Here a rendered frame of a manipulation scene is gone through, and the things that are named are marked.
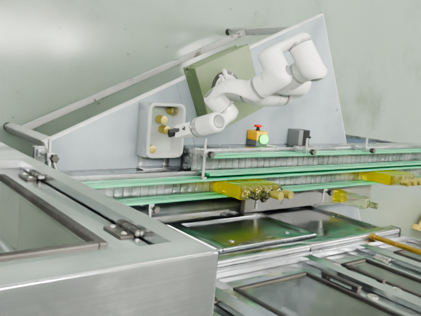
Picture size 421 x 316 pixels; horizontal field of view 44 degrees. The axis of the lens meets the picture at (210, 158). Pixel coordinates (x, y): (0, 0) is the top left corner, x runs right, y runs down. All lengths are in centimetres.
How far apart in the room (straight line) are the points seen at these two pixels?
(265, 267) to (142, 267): 119
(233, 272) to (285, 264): 24
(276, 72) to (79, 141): 80
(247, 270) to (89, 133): 82
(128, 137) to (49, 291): 161
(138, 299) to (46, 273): 11
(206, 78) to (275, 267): 86
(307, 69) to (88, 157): 90
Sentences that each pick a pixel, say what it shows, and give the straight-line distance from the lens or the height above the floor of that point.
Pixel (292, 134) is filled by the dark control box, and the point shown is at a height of 79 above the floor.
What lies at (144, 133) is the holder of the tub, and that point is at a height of 81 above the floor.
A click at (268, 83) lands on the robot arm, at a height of 132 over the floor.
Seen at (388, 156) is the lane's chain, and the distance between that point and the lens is 318.
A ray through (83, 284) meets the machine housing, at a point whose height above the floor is 213.
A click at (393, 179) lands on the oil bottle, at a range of 288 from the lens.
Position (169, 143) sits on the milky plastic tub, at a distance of 222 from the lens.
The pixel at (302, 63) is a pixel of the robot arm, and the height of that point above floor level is 138.
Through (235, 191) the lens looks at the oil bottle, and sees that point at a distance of 213.
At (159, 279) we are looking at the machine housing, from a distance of 63.
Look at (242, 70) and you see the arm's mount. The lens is 233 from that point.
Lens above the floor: 262
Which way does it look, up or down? 52 degrees down
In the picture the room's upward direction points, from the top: 105 degrees clockwise
